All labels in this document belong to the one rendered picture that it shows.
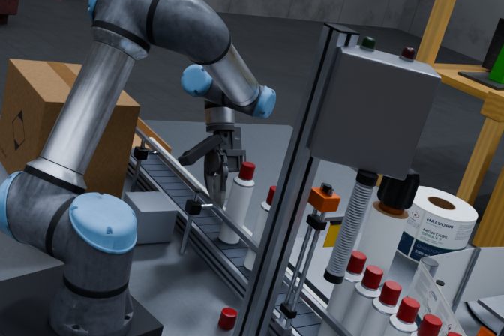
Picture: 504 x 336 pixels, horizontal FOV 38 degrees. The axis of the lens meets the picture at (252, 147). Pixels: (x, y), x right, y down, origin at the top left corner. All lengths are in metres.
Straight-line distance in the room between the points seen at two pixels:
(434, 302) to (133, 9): 0.79
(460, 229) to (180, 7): 1.00
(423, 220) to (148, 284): 0.75
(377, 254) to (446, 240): 0.29
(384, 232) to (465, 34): 10.78
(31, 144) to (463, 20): 11.02
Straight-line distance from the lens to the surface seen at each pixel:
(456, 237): 1.97
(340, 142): 1.22
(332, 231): 1.44
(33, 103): 1.77
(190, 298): 1.61
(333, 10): 11.56
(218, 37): 1.35
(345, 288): 1.43
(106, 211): 1.26
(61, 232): 1.28
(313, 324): 1.56
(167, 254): 1.75
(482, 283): 1.80
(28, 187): 1.33
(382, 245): 1.72
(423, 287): 1.52
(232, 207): 1.71
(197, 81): 1.68
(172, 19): 1.31
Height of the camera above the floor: 1.68
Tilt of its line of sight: 19 degrees down
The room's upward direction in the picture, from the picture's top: 15 degrees clockwise
